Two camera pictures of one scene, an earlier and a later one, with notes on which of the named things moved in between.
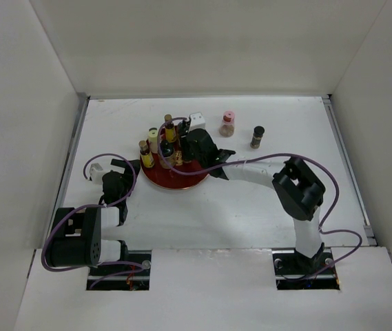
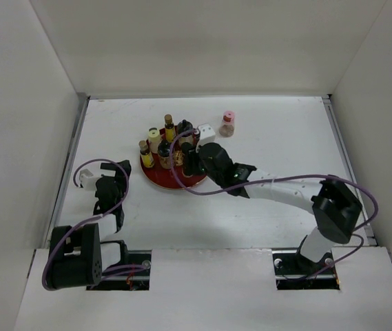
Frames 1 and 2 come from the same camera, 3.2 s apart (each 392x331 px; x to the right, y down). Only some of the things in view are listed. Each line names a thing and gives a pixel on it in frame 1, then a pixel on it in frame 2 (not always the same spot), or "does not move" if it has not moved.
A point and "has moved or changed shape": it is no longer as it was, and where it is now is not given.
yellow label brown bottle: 146,158 does not move
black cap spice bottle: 258,132 has moved or changed shape
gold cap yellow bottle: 170,130 does not move
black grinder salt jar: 167,154 does not move
